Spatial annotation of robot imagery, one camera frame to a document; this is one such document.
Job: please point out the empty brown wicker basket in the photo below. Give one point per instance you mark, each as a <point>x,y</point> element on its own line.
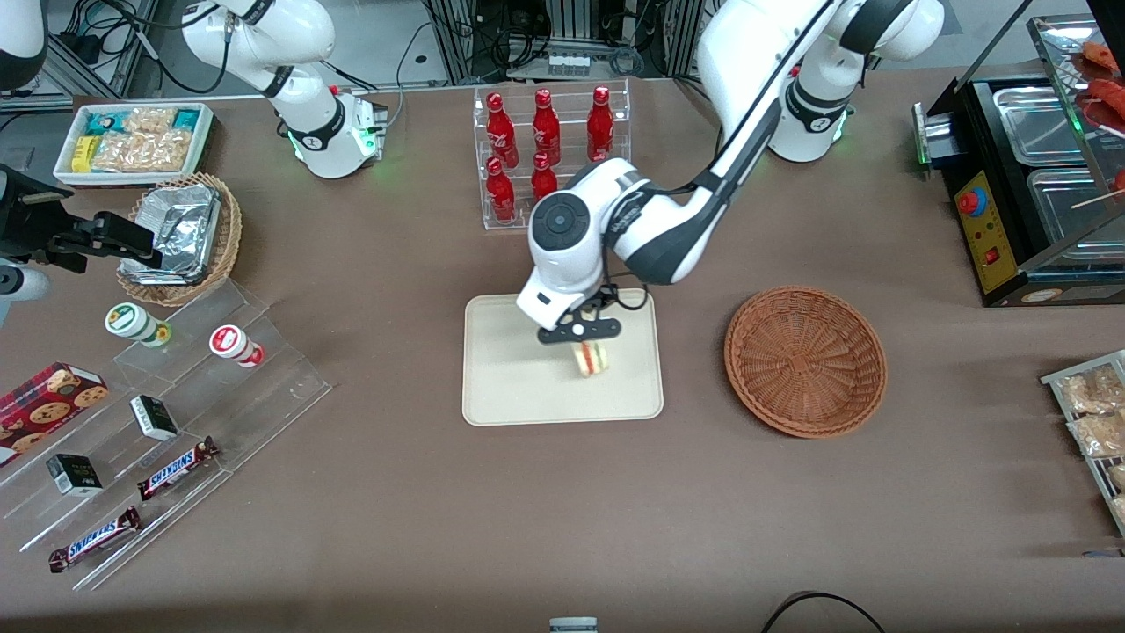
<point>804,360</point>

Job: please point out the white rectangular snack bin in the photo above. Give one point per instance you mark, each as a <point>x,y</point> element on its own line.
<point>66,171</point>

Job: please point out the small grey device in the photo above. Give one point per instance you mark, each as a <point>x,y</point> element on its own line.
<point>573,626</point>

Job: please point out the white power strip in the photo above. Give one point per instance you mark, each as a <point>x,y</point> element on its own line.
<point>567,63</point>

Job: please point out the clear acrylic bottle rack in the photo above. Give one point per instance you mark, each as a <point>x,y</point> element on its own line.
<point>567,114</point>

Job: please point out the cream plastic tray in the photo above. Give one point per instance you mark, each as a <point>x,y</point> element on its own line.
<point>510,378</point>

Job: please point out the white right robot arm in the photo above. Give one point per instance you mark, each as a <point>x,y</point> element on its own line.
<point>308,35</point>

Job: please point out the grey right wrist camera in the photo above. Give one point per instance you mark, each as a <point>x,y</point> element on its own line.
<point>22,294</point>

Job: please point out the yellow snack packet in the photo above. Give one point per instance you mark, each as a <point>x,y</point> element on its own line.
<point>83,154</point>

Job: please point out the black food warmer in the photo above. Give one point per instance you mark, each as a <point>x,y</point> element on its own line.
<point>989,237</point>

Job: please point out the clear acrylic stepped shelf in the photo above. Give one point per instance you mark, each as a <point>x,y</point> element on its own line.
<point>264,396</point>

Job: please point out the wicker basket with foil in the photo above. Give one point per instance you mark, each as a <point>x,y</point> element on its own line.
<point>230,237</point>

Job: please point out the aluminium profile frame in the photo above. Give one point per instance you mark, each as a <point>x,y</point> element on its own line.
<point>457,40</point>

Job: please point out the large clear cracker bag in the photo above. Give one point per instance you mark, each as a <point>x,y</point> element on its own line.
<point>141,151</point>

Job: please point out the aluminium foil container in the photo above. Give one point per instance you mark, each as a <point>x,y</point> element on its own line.
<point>180,224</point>

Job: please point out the green lid yogurt cup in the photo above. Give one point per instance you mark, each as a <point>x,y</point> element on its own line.
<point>127,319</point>

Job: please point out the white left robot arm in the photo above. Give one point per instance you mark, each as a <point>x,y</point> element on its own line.
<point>668,229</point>

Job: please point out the small black box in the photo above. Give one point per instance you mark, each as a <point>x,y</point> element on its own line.
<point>75,475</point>
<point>154,418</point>

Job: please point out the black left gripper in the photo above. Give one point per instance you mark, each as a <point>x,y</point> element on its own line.
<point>597,301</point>

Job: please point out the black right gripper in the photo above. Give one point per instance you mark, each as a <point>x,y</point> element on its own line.
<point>25,220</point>

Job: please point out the clear bag of pastries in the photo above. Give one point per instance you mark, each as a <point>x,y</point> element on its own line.
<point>1090,391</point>
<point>1099,435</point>
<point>1120,510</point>
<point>1118,476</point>

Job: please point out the red cookie box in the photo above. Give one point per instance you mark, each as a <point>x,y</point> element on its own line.
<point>44,409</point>

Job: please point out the stainless steel pan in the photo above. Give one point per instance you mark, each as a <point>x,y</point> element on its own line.
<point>1041,123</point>
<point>1055,220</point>

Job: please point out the red sausage skewer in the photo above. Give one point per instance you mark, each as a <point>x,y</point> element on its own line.
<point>1106,95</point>
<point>1100,54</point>

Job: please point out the red cola bottle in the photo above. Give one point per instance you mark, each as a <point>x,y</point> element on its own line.
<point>501,132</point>
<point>544,180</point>
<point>546,127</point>
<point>600,123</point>
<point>500,195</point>

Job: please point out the triangular sandwich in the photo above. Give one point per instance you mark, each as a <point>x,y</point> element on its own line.
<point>591,360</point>

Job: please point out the small clear cracker bag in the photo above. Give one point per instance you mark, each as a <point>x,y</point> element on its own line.
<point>149,119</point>

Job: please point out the Snickers chocolate bar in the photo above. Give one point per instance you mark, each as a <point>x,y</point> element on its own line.
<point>176,469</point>
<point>95,539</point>

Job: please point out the teal snack packet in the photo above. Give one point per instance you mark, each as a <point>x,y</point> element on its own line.
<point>187,119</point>
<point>104,123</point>

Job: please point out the red lid yogurt cup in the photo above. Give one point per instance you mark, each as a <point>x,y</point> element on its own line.
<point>230,341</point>

